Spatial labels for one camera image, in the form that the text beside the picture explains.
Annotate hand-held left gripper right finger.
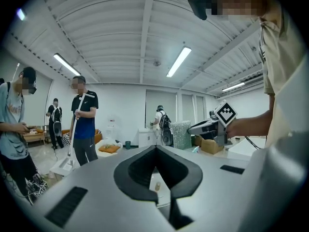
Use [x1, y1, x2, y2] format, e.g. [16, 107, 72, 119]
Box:
[156, 145, 252, 232]

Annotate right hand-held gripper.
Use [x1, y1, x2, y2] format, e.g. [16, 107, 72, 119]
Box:
[187, 100, 239, 147]

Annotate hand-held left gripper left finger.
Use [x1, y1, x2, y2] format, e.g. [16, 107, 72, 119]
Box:
[31, 145, 175, 232]

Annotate green glittery scouring sponge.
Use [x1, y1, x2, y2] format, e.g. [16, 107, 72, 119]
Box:
[170, 120, 193, 151]

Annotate person's right forearm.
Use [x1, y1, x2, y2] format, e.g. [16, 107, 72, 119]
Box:
[225, 109, 276, 139]

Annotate white roller blind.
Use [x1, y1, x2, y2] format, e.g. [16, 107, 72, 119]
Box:
[145, 89, 178, 128]
[181, 94, 196, 126]
[196, 95, 206, 122]

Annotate large cardboard box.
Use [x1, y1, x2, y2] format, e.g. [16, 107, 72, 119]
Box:
[200, 138, 225, 154]

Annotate white plastic bag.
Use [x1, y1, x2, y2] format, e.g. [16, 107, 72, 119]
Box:
[95, 137, 123, 155]

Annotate black oval backpack unit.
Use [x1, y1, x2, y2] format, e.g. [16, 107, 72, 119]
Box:
[161, 128, 174, 146]

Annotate light wooden table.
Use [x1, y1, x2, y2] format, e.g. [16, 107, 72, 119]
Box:
[22, 127, 46, 145]

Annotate person's beige shirt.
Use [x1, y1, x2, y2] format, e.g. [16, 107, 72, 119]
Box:
[257, 0, 309, 152]

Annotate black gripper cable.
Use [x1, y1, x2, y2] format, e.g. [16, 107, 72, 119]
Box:
[244, 135, 263, 151]

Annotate person's black head camera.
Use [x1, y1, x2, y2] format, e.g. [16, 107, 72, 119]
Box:
[187, 0, 213, 21]

